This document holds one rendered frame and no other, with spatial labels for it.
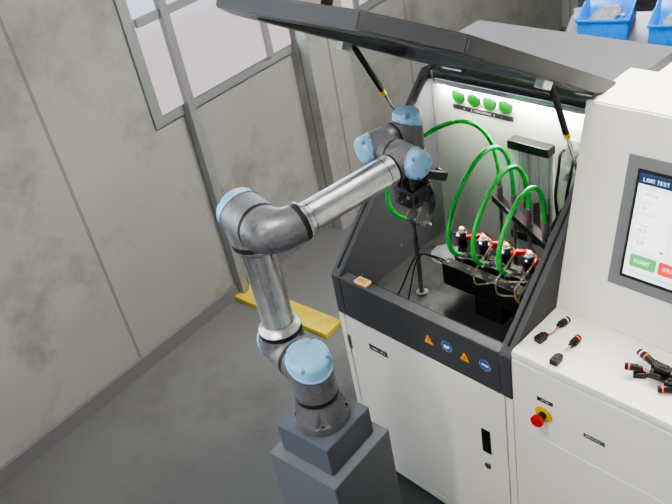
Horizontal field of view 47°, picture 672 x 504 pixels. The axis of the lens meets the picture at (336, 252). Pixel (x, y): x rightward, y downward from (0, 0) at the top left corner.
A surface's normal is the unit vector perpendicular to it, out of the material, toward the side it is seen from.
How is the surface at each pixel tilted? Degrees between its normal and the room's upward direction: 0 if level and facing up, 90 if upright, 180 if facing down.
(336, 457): 90
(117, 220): 90
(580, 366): 0
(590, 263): 76
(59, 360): 90
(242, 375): 0
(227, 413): 0
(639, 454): 90
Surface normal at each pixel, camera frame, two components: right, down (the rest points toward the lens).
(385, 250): 0.70, 0.31
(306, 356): -0.09, -0.75
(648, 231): -0.72, 0.29
